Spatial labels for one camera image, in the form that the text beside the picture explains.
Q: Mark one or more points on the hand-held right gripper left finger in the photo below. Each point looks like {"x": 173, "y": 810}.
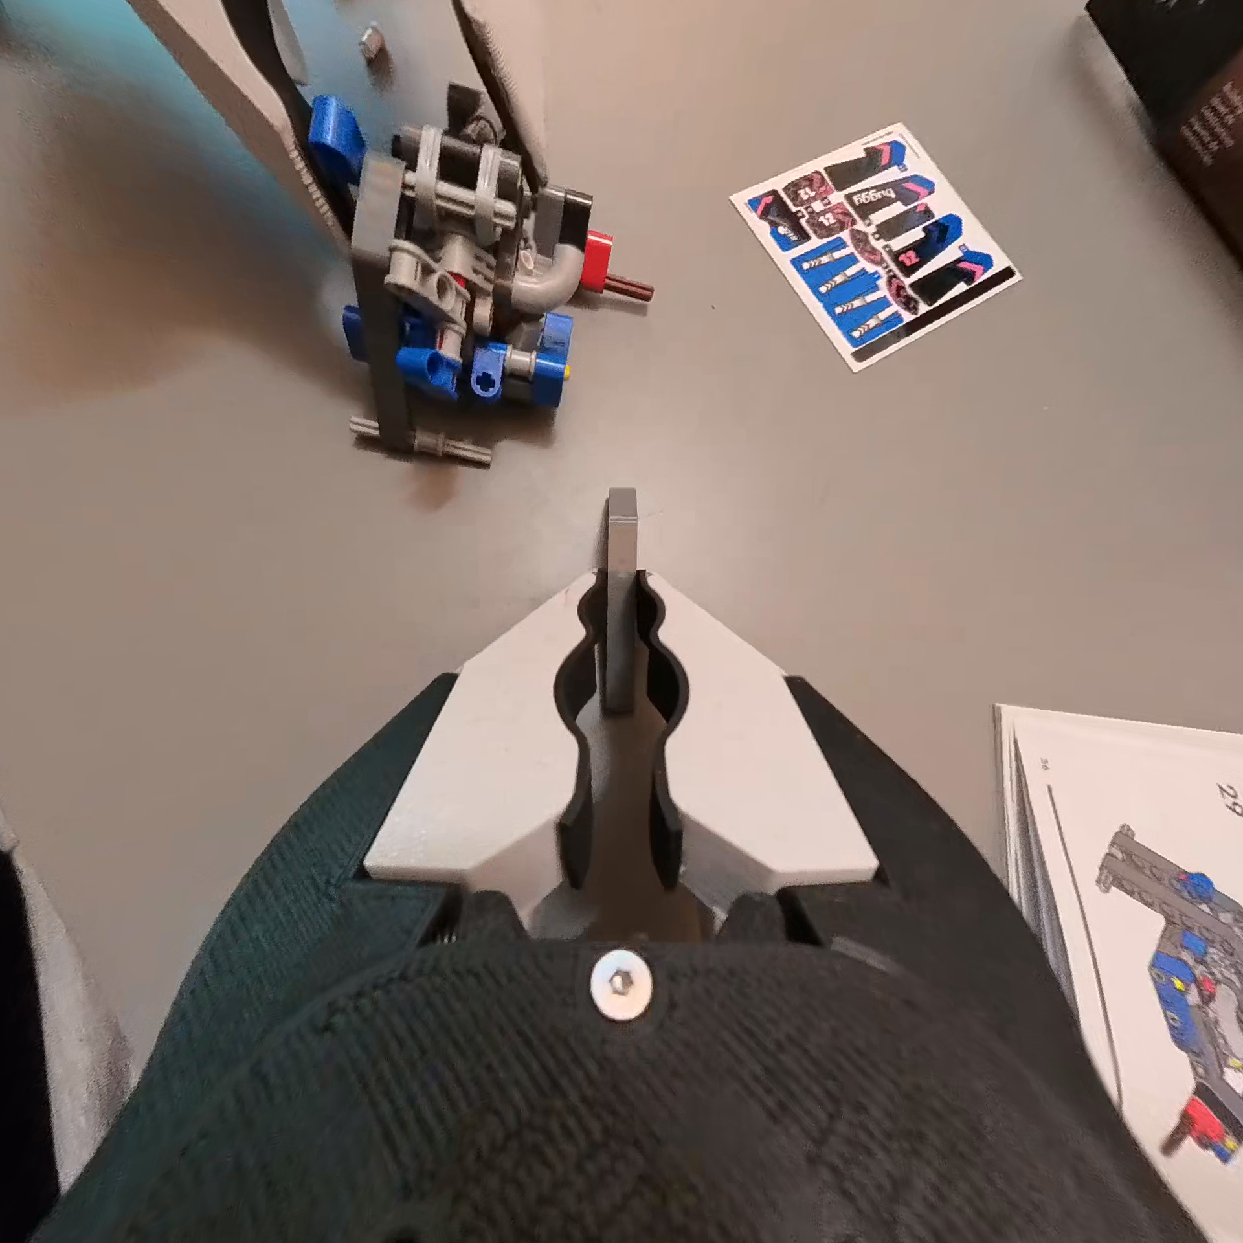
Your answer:
{"x": 466, "y": 776}

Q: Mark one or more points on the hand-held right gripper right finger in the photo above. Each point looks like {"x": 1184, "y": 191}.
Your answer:
{"x": 767, "y": 776}

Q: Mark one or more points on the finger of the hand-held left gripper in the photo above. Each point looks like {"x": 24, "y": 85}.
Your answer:
{"x": 232, "y": 67}
{"x": 514, "y": 67}

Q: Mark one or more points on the grey blue lego chassis assembly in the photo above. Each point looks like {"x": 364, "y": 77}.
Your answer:
{"x": 437, "y": 272}

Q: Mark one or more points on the dark grey angled lego beam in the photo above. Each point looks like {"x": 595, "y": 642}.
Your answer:
{"x": 622, "y": 582}

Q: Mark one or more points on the small white lego pin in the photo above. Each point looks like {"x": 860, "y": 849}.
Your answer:
{"x": 373, "y": 40}

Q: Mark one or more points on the open lego instruction booklet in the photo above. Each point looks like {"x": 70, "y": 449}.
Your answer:
{"x": 1116, "y": 874}

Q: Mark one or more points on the lego set box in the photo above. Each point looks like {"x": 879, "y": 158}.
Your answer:
{"x": 1186, "y": 96}

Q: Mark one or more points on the blue pink sticker sheet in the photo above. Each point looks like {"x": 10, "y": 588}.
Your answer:
{"x": 875, "y": 243}

